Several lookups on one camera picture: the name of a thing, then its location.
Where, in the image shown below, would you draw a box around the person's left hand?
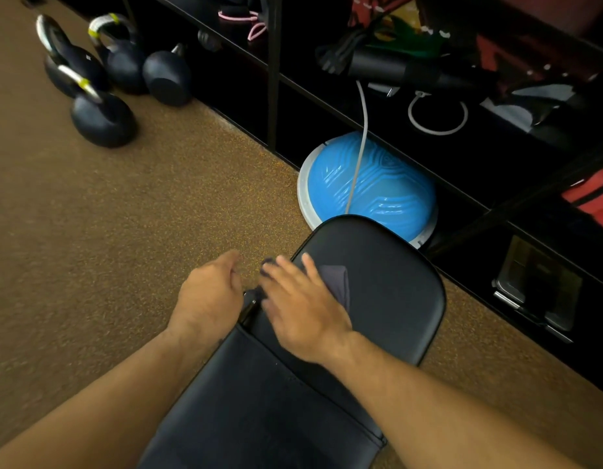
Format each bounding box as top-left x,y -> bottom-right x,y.
165,249 -> 244,345

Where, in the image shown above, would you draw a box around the person's right hand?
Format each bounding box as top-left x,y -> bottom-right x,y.
259,252 -> 354,365

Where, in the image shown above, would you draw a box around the dark grey cleaning cloth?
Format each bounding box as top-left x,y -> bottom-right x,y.
260,257 -> 351,313

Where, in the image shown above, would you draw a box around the black padded workout bench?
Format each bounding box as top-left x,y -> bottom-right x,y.
137,214 -> 447,469

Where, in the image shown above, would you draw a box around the person's left forearm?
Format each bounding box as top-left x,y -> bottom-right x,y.
0,326 -> 219,469

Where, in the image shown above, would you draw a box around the person's right forearm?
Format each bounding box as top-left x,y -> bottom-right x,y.
326,332 -> 585,469

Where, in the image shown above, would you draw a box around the blue balance trainer dome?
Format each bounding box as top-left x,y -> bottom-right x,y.
296,131 -> 438,249

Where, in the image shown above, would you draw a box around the black storage shelf rack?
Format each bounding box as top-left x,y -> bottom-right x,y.
52,0 -> 603,396

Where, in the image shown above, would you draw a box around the dark round weight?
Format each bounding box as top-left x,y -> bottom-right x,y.
197,29 -> 223,53

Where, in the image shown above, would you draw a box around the black foam roller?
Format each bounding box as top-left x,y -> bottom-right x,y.
348,46 -> 478,91

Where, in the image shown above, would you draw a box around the pink band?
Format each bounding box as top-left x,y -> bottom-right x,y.
217,9 -> 268,42

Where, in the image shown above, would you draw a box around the black and white pouch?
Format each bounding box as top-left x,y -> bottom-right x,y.
479,82 -> 576,134

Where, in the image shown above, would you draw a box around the green yellow red fabric item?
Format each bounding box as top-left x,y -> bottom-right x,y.
348,0 -> 449,59

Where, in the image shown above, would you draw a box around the red bag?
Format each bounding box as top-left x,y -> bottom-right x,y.
561,163 -> 603,236

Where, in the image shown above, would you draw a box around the white hanging cord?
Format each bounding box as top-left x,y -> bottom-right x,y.
344,80 -> 370,216

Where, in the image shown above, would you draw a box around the white cord ring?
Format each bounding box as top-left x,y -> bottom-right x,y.
407,91 -> 470,136

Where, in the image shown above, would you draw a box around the black bundled straps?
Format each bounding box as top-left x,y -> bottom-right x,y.
315,29 -> 369,76

